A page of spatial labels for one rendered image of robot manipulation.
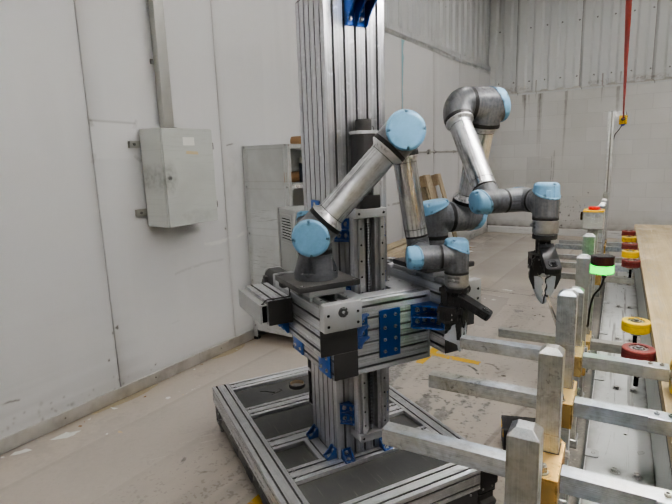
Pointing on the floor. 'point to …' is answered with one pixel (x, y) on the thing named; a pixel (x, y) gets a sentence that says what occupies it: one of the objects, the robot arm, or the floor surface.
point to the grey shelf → (266, 222)
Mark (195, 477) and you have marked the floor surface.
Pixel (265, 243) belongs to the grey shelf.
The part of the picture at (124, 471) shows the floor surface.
